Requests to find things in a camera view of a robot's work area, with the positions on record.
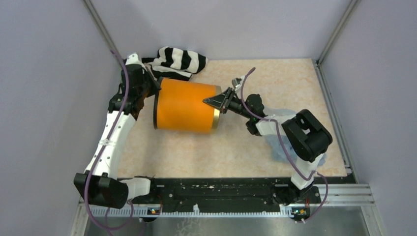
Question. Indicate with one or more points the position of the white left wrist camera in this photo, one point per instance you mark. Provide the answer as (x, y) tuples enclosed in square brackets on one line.
[(134, 59)]

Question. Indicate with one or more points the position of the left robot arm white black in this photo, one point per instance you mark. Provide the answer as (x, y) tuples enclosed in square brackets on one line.
[(99, 184)]

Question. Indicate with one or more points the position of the aluminium corner post left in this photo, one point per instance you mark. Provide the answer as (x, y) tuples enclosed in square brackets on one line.
[(94, 14)]

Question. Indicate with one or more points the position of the aluminium corner post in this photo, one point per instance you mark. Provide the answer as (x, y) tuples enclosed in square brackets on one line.
[(337, 31), (94, 14)]

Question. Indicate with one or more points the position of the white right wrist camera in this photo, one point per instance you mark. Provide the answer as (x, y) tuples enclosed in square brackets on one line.
[(237, 83)]

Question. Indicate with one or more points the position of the aluminium corner post right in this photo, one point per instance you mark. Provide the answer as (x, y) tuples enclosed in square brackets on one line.
[(337, 31)]

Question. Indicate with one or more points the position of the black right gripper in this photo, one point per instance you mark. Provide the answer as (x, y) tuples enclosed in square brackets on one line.
[(222, 102)]

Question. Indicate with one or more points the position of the aluminium frame rail front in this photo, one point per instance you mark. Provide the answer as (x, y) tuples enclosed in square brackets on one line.
[(345, 210)]

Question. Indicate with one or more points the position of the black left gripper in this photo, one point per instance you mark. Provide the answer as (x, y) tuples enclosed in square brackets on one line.
[(156, 84)]

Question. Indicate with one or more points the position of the translucent blue plastic bag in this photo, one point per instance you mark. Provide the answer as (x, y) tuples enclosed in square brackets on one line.
[(302, 137)]

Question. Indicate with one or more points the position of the orange trash bin gold rim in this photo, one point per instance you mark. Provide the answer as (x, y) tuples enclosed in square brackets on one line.
[(179, 106)]

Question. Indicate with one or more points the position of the black white striped cloth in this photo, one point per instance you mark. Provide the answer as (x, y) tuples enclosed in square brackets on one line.
[(175, 63)]

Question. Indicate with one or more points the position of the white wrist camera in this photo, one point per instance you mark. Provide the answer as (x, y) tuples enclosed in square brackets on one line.
[(237, 83), (134, 59)]

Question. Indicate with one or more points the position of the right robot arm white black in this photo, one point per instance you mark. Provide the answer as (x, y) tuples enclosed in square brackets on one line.
[(259, 125)]

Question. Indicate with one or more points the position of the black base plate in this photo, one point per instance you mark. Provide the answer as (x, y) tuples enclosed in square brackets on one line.
[(217, 195)]

